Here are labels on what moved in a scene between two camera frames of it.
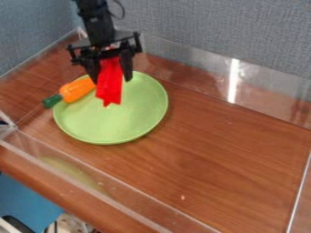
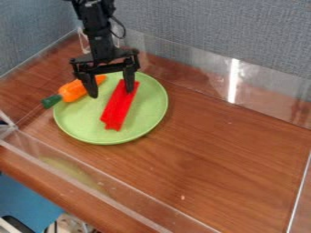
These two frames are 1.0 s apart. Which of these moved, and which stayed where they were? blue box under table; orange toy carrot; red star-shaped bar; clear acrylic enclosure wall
Moved: red star-shaped bar
Stayed: blue box under table; clear acrylic enclosure wall; orange toy carrot
